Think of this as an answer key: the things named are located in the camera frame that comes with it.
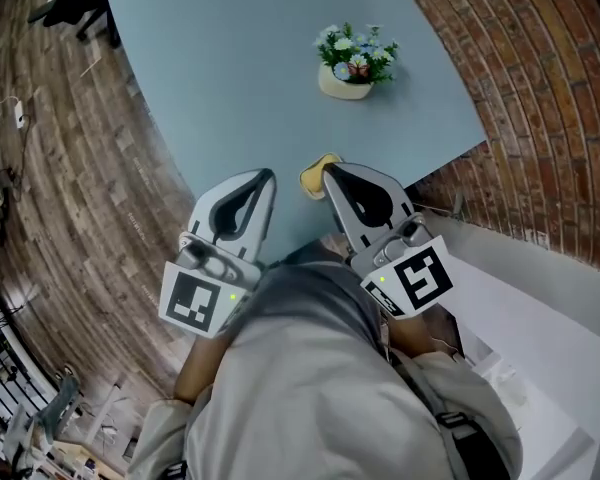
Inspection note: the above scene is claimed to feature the black office chair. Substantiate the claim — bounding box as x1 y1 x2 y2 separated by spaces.
27 0 124 49

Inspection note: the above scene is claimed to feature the cream pot of artificial flowers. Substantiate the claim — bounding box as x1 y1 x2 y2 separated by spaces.
312 21 400 102

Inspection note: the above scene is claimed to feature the cream soap dish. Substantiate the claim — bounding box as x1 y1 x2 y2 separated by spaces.
298 152 345 202

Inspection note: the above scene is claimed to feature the grey metal bracket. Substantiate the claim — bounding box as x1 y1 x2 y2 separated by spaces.
423 191 467 220

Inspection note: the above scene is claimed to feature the person's right forearm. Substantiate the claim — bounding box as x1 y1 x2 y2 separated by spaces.
389 312 439 357

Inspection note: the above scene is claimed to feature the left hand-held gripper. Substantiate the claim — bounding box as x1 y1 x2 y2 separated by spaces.
158 168 278 339

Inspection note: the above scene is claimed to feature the cluttered wooden desk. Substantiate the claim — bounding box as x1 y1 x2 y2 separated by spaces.
44 436 137 480

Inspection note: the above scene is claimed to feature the person's grey clothing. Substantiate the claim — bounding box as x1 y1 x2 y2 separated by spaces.
127 240 524 480

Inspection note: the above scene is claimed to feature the person's left forearm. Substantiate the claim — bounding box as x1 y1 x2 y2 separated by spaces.
172 330 231 404

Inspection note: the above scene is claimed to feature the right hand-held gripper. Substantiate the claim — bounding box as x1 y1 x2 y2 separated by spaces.
323 162 454 322

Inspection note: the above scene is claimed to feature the light blue table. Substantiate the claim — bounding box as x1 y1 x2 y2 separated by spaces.
101 0 489 269

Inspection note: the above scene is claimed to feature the white partition panel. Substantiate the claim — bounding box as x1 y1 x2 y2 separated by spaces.
417 213 600 480

